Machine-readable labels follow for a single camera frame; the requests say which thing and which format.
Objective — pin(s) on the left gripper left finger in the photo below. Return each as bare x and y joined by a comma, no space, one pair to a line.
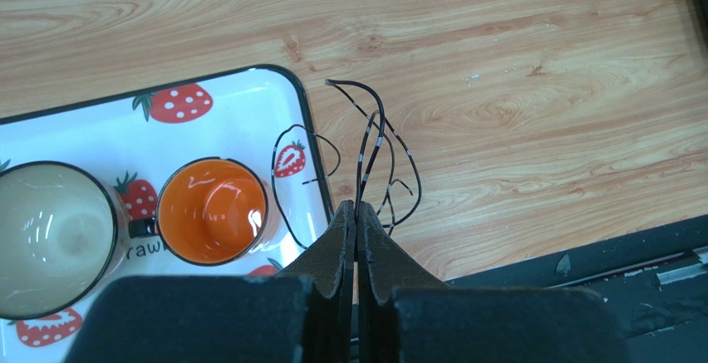
300,314

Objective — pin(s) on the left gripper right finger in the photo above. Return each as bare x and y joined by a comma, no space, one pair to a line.
406,314

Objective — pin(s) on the orange enamel mug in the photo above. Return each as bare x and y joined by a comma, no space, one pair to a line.
209,212

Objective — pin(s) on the strawberry print white tray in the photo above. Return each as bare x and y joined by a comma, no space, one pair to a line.
258,116

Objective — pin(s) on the cream enamel bowl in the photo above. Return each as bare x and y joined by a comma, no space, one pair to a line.
64,233

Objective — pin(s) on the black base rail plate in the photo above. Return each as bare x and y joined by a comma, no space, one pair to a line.
654,281

